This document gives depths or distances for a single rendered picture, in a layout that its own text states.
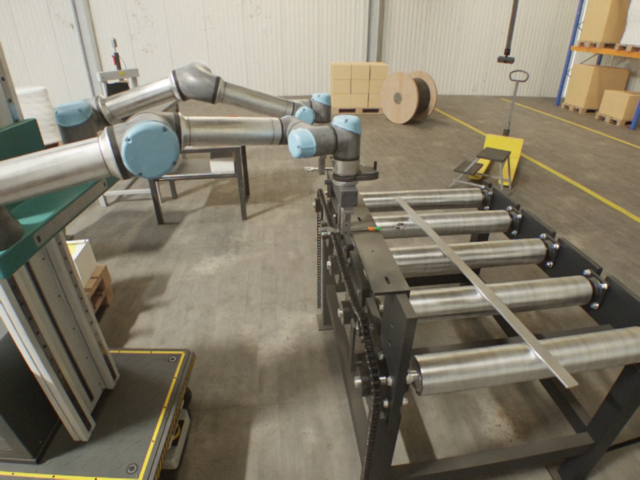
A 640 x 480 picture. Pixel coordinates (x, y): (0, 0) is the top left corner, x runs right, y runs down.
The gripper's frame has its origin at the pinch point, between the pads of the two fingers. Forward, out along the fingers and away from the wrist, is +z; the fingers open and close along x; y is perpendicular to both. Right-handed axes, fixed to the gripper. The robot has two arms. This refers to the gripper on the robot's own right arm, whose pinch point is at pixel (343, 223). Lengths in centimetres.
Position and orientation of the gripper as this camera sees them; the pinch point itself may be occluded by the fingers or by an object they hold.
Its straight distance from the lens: 113.7
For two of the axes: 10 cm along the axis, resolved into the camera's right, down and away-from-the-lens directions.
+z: 0.0, 8.7, 5.0
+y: -9.9, 0.6, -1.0
